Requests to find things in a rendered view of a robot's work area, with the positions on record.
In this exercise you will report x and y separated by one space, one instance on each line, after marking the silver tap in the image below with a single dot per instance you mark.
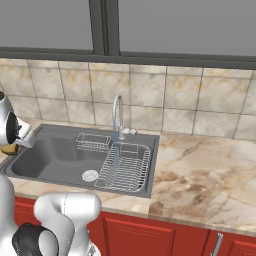
119 110

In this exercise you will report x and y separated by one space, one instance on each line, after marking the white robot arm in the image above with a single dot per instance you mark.
68 213

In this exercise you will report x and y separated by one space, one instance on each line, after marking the dark grey window frame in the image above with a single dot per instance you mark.
106 30

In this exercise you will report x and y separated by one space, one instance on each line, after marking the dark grey sink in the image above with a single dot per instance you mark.
56 160

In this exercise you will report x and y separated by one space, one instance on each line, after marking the yellow brown sponge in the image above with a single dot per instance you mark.
8 150

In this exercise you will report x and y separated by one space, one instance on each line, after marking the round silver sink drain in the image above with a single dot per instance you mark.
90 174

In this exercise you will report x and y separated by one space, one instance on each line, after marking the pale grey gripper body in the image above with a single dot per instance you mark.
26 136

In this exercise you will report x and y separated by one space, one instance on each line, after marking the blue water stream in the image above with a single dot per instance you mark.
116 150

